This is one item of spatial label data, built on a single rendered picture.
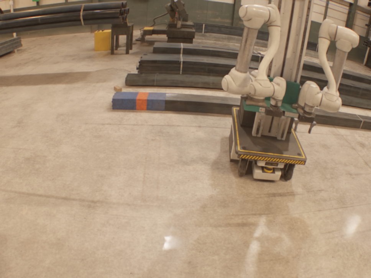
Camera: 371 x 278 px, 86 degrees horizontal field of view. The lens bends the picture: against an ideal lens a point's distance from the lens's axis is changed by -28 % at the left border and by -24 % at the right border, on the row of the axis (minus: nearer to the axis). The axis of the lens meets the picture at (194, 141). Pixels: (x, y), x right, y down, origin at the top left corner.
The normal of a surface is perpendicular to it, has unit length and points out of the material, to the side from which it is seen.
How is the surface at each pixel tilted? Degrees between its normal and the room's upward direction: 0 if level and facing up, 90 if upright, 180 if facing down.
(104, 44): 90
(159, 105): 90
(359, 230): 0
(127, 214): 0
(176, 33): 90
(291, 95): 90
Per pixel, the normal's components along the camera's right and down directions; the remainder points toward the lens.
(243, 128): 0.09, -0.84
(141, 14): 0.07, 0.55
